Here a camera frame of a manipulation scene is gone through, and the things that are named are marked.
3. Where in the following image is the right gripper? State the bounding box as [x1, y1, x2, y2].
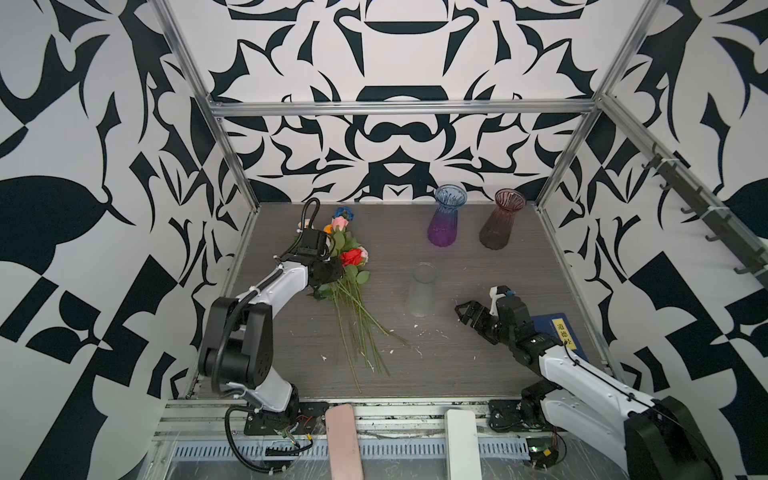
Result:
[455, 299, 517, 349]

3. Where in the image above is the pink rose stem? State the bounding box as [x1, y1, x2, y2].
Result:
[329, 217, 366, 267]

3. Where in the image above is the clear glass vase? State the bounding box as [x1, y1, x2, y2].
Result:
[405, 262, 438, 318]

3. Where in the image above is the blue rose stem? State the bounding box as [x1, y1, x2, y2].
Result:
[334, 206, 354, 222]

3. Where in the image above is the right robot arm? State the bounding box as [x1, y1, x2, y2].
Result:
[454, 286, 723, 479]

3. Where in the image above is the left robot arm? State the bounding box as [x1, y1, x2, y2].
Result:
[198, 197, 343, 475]

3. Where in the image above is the dark pink glass vase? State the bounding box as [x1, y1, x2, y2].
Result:
[479, 188, 526, 250]

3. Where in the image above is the blue purple glass vase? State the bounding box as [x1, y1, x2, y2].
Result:
[427, 184, 467, 247]

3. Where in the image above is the red rose stem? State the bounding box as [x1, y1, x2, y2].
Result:
[339, 246, 410, 347]

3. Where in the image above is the blue book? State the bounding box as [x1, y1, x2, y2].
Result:
[532, 313, 588, 360]

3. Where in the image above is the pink spray roses bunch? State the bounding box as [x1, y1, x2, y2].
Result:
[312, 248, 390, 393]

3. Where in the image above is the small circuit board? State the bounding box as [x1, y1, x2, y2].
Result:
[526, 435, 568, 470]

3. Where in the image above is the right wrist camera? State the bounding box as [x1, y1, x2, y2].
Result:
[489, 285, 515, 317]

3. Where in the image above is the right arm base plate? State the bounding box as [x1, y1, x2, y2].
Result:
[488, 398, 552, 433]

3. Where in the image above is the white pad on rail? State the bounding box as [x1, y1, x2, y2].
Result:
[444, 409, 482, 480]

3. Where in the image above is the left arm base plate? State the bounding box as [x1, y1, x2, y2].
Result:
[243, 401, 330, 436]

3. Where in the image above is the pink pad on rail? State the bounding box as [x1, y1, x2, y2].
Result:
[325, 404, 364, 480]

